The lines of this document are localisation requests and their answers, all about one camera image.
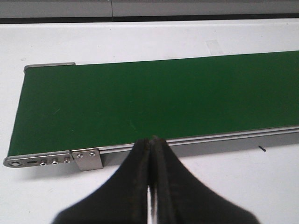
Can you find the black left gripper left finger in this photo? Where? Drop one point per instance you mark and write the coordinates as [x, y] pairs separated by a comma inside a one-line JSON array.
[[122, 199]]

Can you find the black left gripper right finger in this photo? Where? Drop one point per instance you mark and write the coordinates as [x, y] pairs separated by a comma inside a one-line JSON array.
[[178, 197]]

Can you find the green conveyor belt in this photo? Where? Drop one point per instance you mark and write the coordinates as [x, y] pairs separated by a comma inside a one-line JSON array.
[[76, 113]]

